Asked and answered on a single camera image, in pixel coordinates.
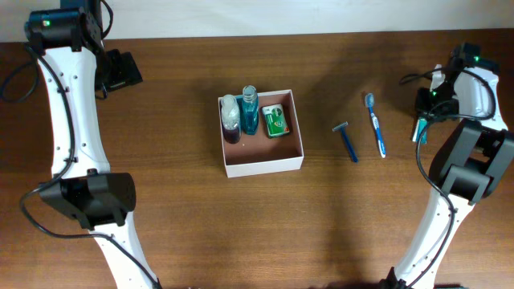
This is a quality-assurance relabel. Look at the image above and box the green white toothpaste tube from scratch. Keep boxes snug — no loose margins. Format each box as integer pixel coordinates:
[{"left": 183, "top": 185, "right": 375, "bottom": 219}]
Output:
[{"left": 412, "top": 117, "right": 427, "bottom": 145}]

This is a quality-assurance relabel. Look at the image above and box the teal mouthwash bottle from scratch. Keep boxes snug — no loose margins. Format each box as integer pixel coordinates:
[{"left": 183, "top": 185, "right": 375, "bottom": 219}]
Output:
[{"left": 242, "top": 85, "right": 259, "bottom": 135}]

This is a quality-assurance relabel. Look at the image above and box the green soap box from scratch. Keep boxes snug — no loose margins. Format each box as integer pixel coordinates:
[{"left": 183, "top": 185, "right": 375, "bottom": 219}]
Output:
[{"left": 262, "top": 104, "right": 290, "bottom": 138}]

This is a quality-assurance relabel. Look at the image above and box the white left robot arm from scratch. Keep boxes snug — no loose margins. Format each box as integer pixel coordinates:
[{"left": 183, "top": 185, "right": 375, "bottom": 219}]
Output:
[{"left": 25, "top": 0, "right": 161, "bottom": 288}]

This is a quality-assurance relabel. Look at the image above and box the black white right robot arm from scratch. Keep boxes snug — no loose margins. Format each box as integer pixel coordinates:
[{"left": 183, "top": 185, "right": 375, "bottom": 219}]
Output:
[{"left": 379, "top": 43, "right": 513, "bottom": 288}]

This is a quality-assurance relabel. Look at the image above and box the blue white toothbrush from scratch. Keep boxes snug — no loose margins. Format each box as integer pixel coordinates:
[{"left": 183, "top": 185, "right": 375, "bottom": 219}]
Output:
[{"left": 365, "top": 93, "right": 386, "bottom": 158}]

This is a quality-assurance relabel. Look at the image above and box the blue disposable razor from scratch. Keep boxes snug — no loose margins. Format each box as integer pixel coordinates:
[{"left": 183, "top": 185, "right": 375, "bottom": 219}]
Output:
[{"left": 332, "top": 122, "right": 358, "bottom": 163}]

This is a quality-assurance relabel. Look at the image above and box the purple foam pump bottle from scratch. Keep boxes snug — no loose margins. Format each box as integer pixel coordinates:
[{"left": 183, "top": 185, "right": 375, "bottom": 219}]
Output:
[{"left": 221, "top": 95, "right": 241, "bottom": 144}]

